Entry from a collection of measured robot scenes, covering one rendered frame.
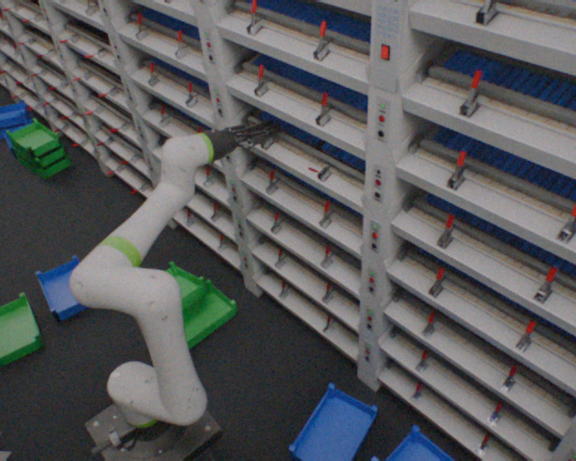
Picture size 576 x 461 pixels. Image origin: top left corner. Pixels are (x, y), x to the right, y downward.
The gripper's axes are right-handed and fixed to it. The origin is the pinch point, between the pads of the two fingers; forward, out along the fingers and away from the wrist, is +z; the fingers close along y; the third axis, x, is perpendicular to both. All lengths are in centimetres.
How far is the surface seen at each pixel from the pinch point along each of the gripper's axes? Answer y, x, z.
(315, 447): 53, -101, -17
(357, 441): 62, -98, -5
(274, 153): 4.9, -6.7, -1.1
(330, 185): 30.4, -7.0, -1.4
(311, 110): 20.2, 13.8, -2.4
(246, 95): -5.1, 10.8, -5.8
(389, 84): 51, 32, -11
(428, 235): 65, -7, 0
